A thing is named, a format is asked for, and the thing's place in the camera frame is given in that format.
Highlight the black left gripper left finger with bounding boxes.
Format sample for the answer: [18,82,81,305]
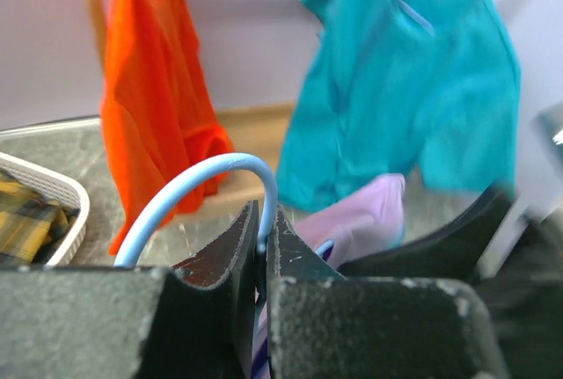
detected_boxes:
[1,202,259,378]

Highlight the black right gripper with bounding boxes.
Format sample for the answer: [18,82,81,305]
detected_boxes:
[338,186,562,378]

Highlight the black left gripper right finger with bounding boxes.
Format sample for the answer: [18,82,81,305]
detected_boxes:
[267,212,508,378]

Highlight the purple t-shirt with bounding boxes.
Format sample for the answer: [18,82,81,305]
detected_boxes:
[250,172,406,379]

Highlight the blue wire hanger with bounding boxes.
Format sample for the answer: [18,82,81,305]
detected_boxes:
[113,152,335,379]

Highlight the teal t-shirt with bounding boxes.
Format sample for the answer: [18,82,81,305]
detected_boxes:
[277,0,520,211]

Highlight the orange t-shirt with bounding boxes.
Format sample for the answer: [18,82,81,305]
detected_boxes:
[100,0,234,256]

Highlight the white perforated basket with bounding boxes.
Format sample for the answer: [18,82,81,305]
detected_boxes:
[1,153,90,266]

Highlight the yellow plaid cloth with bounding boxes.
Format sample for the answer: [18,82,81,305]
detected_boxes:
[1,170,79,266]

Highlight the wooden clothes rack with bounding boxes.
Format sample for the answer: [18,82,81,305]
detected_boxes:
[77,0,485,217]

